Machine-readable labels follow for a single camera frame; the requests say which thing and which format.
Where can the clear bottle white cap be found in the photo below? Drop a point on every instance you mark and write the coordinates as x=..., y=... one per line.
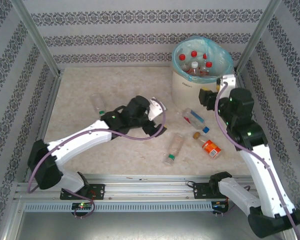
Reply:
x=194, y=65

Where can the clear bottle green cap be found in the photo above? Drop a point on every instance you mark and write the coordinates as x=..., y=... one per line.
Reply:
x=98, y=102
x=175, y=147

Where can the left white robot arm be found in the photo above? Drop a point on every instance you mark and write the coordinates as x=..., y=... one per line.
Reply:
x=82, y=143

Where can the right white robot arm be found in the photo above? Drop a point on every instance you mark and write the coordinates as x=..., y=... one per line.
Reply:
x=237, y=195

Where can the cream plastic bin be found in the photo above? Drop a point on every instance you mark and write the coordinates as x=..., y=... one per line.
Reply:
x=185, y=92

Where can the white bin with blue liner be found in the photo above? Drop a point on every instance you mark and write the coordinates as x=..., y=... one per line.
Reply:
x=225, y=57

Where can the clear bottle blue cap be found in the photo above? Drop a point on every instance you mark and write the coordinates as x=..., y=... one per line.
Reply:
x=193, y=118

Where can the orange label bottle tan cap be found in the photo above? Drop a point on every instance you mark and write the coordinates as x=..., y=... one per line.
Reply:
x=211, y=148

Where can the small controller board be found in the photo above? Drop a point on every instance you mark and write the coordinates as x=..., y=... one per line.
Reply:
x=82, y=206
x=218, y=205

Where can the grey metal panel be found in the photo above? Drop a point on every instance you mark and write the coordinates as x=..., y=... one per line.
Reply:
x=150, y=227

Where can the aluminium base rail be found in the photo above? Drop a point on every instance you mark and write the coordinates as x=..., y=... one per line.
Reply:
x=150, y=187

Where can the aluminium frame post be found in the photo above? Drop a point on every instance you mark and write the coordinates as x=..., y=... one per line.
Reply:
x=256, y=37
x=37, y=37

